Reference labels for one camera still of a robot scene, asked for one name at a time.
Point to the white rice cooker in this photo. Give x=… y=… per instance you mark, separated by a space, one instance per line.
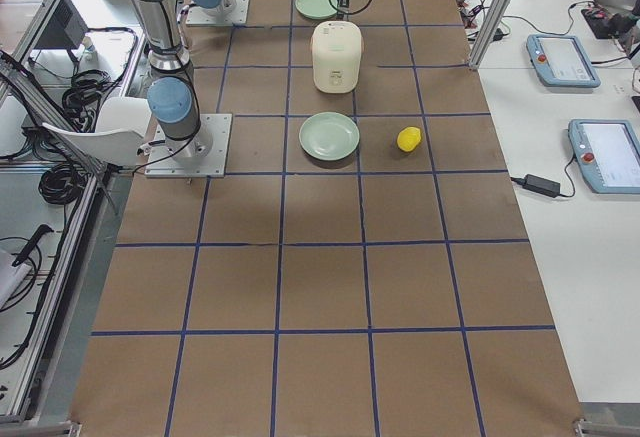
x=336 y=48

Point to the green plate far side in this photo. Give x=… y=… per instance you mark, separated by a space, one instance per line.
x=316 y=9

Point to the green plate near lemon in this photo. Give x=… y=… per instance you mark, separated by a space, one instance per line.
x=329 y=136

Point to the yellow lemon toy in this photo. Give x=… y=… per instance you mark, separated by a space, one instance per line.
x=409 y=138

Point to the far blue teach pendant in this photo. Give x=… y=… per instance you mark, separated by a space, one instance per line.
x=561 y=61

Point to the blue teach pendant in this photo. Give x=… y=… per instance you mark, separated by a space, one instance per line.
x=561 y=61
x=607 y=153

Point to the black power adapter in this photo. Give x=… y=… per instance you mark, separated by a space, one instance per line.
x=541 y=186

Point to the near blue teach pendant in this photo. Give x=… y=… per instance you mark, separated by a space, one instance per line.
x=607 y=153

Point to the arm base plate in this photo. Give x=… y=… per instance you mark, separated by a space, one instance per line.
x=238 y=16
x=204 y=156

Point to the aluminium frame post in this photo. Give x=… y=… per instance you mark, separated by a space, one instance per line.
x=486 y=34

